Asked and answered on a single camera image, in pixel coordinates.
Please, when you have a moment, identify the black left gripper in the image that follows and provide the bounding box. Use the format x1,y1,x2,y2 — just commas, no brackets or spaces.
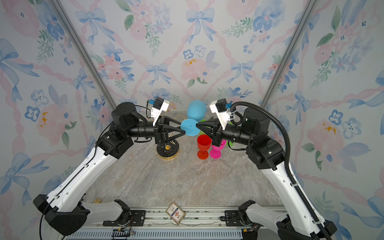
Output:
126,117,185,147

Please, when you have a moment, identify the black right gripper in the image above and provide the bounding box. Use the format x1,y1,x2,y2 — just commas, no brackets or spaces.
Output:
197,119,256,150

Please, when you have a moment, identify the red wine glass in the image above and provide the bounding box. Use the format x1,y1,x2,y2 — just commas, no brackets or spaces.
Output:
197,135,212,160

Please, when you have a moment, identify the teal wine glass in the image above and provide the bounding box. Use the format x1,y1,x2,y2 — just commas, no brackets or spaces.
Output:
181,100,207,137

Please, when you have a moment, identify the pink wine glass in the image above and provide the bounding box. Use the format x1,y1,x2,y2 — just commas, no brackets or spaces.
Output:
209,140,227,159

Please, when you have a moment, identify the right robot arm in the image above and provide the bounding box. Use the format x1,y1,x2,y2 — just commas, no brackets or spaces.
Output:
197,108,337,240

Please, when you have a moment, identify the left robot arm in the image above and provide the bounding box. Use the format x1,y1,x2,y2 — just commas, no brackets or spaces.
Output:
33,98,186,237

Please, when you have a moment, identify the gold wine glass rack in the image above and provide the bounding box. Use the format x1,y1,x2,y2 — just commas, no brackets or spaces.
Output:
155,101,181,160

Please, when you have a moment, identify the diamond label card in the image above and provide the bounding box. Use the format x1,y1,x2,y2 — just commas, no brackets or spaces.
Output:
166,202,186,225

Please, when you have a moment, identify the small yellow block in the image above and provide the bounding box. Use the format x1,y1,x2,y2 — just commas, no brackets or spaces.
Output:
93,198,102,204

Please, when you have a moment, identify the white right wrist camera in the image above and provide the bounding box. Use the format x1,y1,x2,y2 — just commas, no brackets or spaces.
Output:
209,99,232,130

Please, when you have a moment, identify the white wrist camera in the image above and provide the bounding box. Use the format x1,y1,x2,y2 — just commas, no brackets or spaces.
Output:
149,97,170,127
209,99,232,130

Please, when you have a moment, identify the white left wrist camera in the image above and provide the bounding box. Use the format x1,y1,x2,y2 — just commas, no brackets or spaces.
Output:
149,97,170,127

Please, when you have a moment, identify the black corrugated cable hose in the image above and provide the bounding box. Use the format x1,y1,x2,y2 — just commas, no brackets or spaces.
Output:
230,101,332,240

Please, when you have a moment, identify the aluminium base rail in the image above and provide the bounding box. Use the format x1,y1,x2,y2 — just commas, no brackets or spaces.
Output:
56,206,313,240

